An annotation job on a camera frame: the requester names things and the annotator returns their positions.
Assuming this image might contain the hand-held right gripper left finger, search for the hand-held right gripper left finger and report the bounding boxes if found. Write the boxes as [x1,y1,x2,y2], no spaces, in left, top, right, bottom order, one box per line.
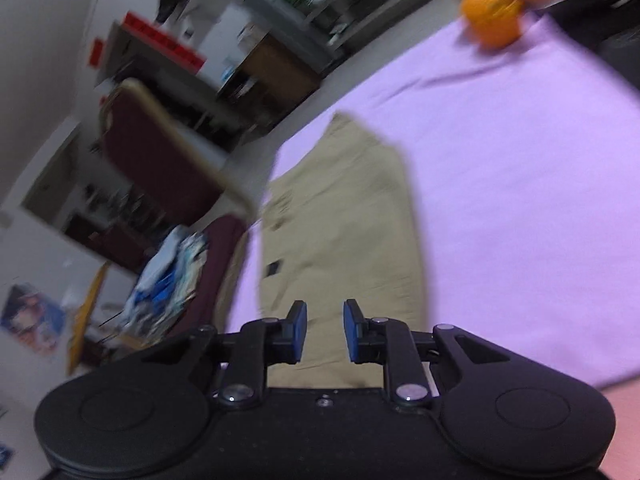
[131,300,308,410]

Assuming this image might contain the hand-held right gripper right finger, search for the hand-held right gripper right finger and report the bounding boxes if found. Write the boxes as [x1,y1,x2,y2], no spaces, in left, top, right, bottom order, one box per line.
[343,299,512,406]

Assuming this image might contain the khaki pants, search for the khaki pants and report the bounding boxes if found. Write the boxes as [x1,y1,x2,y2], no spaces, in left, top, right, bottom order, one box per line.
[258,113,431,389]

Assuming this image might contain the pile of blue white clothes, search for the pile of blue white clothes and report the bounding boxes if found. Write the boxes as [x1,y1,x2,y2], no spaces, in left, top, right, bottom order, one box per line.
[120,226,210,341]

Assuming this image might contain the maroon padded chair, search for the maroon padded chair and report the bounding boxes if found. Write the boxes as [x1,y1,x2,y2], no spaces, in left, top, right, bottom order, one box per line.
[98,78,261,346]

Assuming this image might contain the purple table cloth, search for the purple table cloth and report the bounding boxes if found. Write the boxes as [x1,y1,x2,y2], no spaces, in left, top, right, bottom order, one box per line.
[220,15,640,390]

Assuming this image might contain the wooden cabinet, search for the wooden cabinet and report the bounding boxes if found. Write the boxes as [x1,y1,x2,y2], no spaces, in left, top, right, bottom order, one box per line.
[216,35,322,136]

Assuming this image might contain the grey metal shelf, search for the grey metal shelf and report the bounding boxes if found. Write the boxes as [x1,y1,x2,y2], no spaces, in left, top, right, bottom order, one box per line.
[242,0,451,76]

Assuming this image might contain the red storage bins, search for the red storage bins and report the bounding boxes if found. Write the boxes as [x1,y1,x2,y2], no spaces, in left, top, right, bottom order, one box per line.
[89,11,207,76]

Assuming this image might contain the orange plush toy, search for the orange plush toy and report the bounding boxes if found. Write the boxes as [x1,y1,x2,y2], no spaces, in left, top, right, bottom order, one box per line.
[460,0,571,50]

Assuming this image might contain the wall poster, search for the wall poster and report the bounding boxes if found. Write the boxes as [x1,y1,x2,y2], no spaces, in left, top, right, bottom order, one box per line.
[0,283,68,357]

